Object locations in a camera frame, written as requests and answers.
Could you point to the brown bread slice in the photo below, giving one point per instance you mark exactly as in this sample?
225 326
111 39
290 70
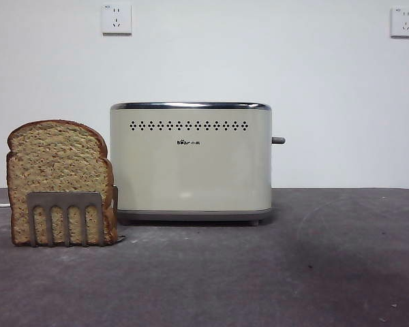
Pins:
54 153

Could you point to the cream two-slot toaster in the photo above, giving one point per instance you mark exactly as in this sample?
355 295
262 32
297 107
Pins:
191 170

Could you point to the steel bread rack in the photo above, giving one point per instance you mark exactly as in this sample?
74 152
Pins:
63 198

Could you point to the white wall socket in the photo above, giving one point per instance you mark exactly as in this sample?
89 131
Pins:
406 22
116 19

